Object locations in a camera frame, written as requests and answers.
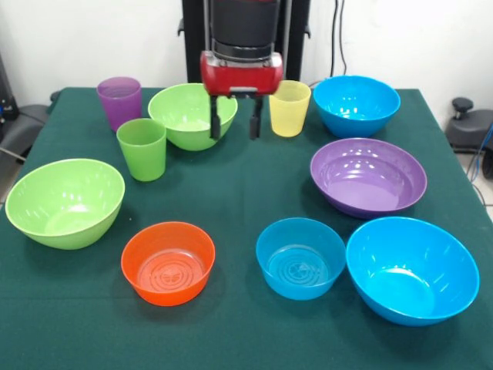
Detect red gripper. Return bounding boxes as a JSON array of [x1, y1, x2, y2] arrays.
[[199, 50, 285, 140]]

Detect green plastic cup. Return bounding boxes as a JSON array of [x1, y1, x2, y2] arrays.
[[116, 118, 168, 183]]

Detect small blue plastic bowl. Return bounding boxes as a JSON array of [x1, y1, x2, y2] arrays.
[[255, 217, 347, 301]]

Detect small orange plastic bowl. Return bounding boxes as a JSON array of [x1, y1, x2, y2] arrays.
[[120, 221, 216, 308]]

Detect yellow plastic cup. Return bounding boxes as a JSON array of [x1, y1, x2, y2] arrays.
[[268, 79, 312, 138]]

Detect green plastic bowl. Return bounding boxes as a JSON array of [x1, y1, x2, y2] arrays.
[[147, 82, 239, 152], [4, 158, 126, 251]]

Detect purple plastic cup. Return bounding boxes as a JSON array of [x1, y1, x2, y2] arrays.
[[96, 76, 143, 134]]

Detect purple plastic bowl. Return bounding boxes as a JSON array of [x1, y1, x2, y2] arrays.
[[310, 137, 428, 220]]

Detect grey wheeled base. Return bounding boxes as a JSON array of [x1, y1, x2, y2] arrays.
[[0, 103, 49, 163]]

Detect dark green tablecloth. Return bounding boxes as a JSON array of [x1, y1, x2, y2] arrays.
[[0, 86, 493, 370]]

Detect black equipment casing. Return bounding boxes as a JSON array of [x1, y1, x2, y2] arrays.
[[0, 52, 19, 143]]

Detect grey base with black knob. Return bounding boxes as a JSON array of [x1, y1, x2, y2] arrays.
[[446, 96, 493, 155]]

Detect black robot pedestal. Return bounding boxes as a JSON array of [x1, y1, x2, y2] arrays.
[[177, 0, 311, 90]]

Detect black wall cable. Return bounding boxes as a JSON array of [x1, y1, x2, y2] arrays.
[[330, 0, 350, 78]]

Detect blue cable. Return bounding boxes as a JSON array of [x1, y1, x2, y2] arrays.
[[468, 123, 493, 182]]

